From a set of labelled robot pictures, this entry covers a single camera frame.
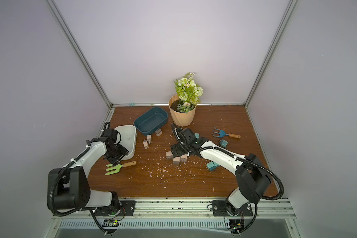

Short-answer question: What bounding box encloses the pink plug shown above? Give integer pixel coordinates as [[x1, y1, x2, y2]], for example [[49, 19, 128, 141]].
[[155, 129, 162, 136], [166, 151, 173, 160], [147, 135, 152, 144], [173, 157, 180, 165], [180, 154, 188, 163], [143, 140, 149, 149]]

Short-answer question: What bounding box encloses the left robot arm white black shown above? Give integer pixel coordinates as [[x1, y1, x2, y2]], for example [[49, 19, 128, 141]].
[[47, 122, 129, 217]]

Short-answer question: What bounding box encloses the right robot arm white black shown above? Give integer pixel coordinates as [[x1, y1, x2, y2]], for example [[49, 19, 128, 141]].
[[171, 123, 284, 216]]

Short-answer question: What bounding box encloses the white storage box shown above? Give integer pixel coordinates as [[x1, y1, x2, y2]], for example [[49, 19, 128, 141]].
[[115, 125, 137, 161]]

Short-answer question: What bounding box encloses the dark teal storage box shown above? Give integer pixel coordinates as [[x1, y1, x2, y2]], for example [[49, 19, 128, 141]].
[[133, 107, 168, 136]]

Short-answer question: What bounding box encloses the peach ribbed flower pot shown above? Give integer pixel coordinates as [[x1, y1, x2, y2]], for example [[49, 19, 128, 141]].
[[169, 94, 197, 127]]

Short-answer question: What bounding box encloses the artificial green flower plant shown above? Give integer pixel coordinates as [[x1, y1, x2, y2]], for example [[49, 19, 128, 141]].
[[173, 72, 204, 113]]

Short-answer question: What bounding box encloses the green garden fork wooden handle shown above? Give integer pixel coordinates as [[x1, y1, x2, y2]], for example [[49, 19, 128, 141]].
[[105, 161, 137, 176]]

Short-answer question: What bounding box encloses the blue garden rake wooden handle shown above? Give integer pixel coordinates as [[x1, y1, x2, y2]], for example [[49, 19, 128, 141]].
[[212, 128, 241, 139]]

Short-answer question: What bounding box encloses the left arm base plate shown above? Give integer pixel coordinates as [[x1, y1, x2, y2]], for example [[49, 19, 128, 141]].
[[94, 199, 136, 217]]

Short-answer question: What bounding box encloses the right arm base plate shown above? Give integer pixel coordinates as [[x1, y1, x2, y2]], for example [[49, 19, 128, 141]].
[[207, 200, 253, 217]]

